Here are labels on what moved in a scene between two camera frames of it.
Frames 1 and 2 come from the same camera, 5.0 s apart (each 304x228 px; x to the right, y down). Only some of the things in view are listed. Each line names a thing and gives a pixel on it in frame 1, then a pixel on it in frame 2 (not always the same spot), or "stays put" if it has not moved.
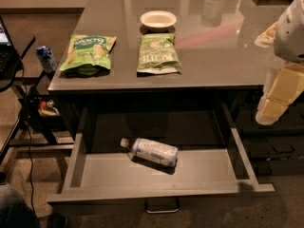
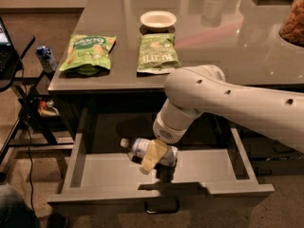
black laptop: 9,60 stays put
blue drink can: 47,59 stays put
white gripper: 291,35 -> 163,131
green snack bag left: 88,55 stays put
